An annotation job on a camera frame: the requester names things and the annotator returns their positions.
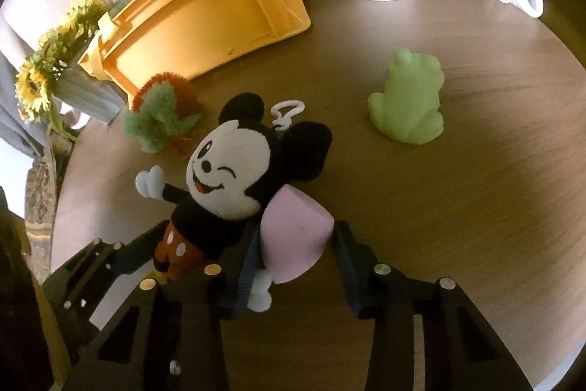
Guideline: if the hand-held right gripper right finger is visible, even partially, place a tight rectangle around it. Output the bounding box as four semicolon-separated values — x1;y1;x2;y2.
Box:
332;221;534;391

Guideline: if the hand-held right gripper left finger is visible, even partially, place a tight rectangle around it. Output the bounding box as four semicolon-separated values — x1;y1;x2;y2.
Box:
59;226;264;391

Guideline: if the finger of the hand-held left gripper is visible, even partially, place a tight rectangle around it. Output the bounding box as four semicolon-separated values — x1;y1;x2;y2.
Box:
110;219;171;277

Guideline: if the pink foam block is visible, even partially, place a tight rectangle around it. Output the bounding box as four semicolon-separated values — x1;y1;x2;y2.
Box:
260;184;336;284

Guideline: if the mouse plush toy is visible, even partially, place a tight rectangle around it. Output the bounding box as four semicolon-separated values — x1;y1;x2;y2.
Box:
135;92;334;313

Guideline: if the orange crate with yellow handles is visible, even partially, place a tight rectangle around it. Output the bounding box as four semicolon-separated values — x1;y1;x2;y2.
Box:
77;0;312;99

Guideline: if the green and red fuzzy toy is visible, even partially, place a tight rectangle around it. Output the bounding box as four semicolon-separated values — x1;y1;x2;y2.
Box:
123;71;203;156

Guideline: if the grey ribbed vase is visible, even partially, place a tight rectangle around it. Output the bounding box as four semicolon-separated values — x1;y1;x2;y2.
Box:
52;52;129;125

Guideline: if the green frog toy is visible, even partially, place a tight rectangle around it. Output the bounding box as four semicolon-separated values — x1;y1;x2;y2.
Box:
367;48;445;145

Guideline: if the grey curtain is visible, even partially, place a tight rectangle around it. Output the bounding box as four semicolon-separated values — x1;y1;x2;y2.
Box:
0;52;47;158

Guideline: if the sunflower bouquet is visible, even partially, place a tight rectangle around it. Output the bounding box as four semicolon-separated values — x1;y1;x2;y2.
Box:
14;0;122;140

